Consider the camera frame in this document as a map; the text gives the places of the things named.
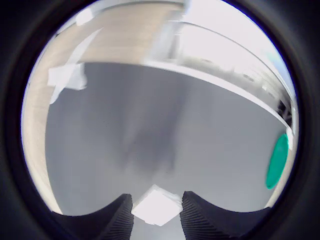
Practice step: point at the round green lid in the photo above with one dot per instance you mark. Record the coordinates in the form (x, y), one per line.
(277, 162)

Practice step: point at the white tape piece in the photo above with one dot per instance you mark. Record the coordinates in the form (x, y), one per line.
(66, 77)

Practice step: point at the dark grey mat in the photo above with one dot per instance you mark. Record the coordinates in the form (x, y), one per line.
(150, 130)

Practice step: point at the small white plastic terminal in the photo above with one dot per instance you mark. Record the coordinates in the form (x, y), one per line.
(156, 206)

